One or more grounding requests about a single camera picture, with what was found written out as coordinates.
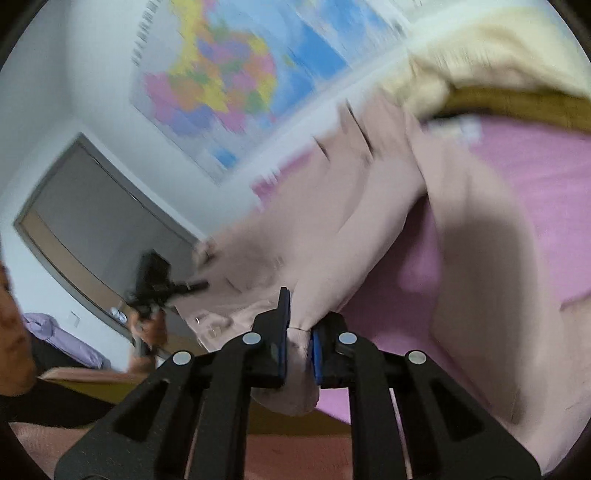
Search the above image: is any purple cloth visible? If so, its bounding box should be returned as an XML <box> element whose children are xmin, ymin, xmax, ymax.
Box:
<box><xmin>22</xmin><ymin>313</ymin><xmax>111</xmax><ymax>373</ymax></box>

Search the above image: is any pink floral bed sheet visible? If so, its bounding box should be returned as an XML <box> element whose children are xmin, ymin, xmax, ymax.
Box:
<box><xmin>250</xmin><ymin>115</ymin><xmax>591</xmax><ymax>430</ymax></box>

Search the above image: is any person's face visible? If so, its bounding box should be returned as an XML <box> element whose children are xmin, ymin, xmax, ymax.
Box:
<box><xmin>0</xmin><ymin>264</ymin><xmax>36</xmax><ymax>397</ymax></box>

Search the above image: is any grey door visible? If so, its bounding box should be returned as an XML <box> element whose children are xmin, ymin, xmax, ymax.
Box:
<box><xmin>14</xmin><ymin>135</ymin><xmax>197</xmax><ymax>335</ymax></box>

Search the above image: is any pale yellow garment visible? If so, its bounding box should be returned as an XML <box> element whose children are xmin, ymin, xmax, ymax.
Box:
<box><xmin>381</xmin><ymin>7</ymin><xmax>590</xmax><ymax>118</ymax></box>

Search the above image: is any person's left hand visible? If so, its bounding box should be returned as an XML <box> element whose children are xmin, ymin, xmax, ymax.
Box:
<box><xmin>127</xmin><ymin>309</ymin><xmax>168</xmax><ymax>374</ymax></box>

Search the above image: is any beige pink jacket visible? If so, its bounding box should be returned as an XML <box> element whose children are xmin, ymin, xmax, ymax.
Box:
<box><xmin>172</xmin><ymin>91</ymin><xmax>591</xmax><ymax>474</ymax></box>

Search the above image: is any mustard yellow garment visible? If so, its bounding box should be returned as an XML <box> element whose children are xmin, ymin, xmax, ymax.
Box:
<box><xmin>434</xmin><ymin>86</ymin><xmax>590</xmax><ymax>134</ymax></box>

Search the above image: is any colourful wall map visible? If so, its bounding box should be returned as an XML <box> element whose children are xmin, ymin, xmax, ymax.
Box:
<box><xmin>130</xmin><ymin>1</ymin><xmax>407</xmax><ymax>182</ymax></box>

